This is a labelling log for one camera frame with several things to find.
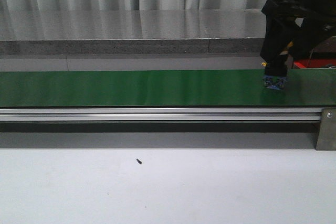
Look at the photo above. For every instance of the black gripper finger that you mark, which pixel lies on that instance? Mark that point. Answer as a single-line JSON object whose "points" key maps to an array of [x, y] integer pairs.
{"points": [[281, 28], [312, 33]]}

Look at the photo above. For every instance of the yellow mushroom push button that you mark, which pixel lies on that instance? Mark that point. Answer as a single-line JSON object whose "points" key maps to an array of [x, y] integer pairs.
{"points": [[275, 68]]}

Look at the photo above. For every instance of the red plastic tray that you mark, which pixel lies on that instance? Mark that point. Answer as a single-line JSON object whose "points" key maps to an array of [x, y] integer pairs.
{"points": [[316, 60]]}

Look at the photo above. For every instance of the green conveyor belt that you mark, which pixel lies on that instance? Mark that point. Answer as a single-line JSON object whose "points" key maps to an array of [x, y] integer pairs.
{"points": [[305, 87]]}

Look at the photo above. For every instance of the grey stone counter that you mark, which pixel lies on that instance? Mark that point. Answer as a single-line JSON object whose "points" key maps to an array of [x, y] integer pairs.
{"points": [[107, 32]]}

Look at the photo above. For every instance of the steel conveyor support bracket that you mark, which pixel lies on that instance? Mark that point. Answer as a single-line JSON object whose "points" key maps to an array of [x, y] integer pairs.
{"points": [[326, 137]]}

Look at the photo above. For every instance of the aluminium conveyor frame rail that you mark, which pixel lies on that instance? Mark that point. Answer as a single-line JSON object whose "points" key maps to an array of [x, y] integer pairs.
{"points": [[162, 114]]}

